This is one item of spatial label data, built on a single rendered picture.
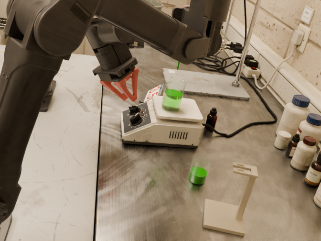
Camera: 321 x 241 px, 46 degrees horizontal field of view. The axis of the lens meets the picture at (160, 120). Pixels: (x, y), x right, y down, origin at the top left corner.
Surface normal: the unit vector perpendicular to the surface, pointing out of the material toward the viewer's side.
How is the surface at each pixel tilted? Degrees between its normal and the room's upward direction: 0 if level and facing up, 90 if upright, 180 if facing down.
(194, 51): 90
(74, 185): 0
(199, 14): 91
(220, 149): 0
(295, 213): 0
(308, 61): 90
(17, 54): 71
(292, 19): 90
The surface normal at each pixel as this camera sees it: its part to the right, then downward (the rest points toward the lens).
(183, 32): 0.67, 0.40
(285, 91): -0.98, -0.09
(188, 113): 0.16, -0.87
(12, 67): -0.65, -0.10
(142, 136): 0.13, 0.48
